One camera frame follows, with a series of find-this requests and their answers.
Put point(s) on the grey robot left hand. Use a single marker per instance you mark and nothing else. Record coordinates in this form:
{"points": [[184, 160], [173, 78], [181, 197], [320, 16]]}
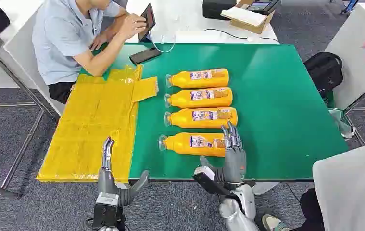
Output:
{"points": [[107, 181]]}

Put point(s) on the person's left hand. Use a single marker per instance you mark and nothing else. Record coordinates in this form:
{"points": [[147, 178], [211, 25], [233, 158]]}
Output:
{"points": [[98, 41]]}

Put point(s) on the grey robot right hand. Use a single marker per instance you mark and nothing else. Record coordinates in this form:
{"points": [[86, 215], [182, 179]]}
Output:
{"points": [[234, 164]]}

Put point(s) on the person's right hand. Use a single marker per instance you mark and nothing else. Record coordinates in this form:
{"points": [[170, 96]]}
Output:
{"points": [[133, 27]]}

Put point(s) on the black tablet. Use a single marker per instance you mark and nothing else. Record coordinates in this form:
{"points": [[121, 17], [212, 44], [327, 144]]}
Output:
{"points": [[148, 19]]}

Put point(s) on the orange drink bottle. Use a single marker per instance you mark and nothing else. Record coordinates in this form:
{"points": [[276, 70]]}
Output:
{"points": [[185, 145], [198, 80], [201, 119], [201, 99]]}

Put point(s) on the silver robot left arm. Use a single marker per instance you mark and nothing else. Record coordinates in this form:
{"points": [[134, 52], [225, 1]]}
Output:
{"points": [[107, 229]]}

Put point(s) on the black phone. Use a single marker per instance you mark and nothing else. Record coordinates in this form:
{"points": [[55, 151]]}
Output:
{"points": [[145, 56]]}

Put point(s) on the white table with metal legs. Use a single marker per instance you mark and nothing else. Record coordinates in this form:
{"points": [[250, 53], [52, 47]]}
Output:
{"points": [[351, 63]]}

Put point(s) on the yellow sheet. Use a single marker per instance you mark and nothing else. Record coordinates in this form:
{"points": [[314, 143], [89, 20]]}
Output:
{"points": [[90, 127]]}

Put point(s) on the black backpack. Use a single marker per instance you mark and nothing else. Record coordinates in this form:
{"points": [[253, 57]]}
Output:
{"points": [[324, 73]]}

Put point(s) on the green mat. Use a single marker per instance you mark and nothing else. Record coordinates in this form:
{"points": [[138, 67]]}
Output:
{"points": [[281, 111]]}

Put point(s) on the black bag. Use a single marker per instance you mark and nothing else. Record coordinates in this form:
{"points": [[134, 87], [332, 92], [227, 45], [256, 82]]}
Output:
{"points": [[215, 9]]}

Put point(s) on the clear plastic bag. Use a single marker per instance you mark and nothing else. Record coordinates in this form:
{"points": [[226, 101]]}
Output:
{"points": [[341, 124]]}

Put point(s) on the white sheet on box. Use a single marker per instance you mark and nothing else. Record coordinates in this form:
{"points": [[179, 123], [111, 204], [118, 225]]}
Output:
{"points": [[242, 16]]}

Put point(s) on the cardboard box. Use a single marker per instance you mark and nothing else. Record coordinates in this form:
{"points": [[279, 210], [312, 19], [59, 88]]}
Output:
{"points": [[249, 28]]}

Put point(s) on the black device with screen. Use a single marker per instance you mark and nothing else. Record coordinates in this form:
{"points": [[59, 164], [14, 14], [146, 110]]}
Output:
{"points": [[262, 6]]}

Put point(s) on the pale grey cover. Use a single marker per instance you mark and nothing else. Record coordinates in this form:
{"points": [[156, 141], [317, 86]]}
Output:
{"points": [[351, 191]]}

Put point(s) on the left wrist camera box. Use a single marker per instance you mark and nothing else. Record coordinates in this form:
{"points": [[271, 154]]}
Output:
{"points": [[105, 207]]}

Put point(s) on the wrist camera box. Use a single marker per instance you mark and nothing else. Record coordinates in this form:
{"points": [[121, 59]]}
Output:
{"points": [[105, 207], [209, 181]]}

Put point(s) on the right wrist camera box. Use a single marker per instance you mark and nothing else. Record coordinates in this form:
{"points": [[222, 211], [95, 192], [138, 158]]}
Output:
{"points": [[209, 181]]}

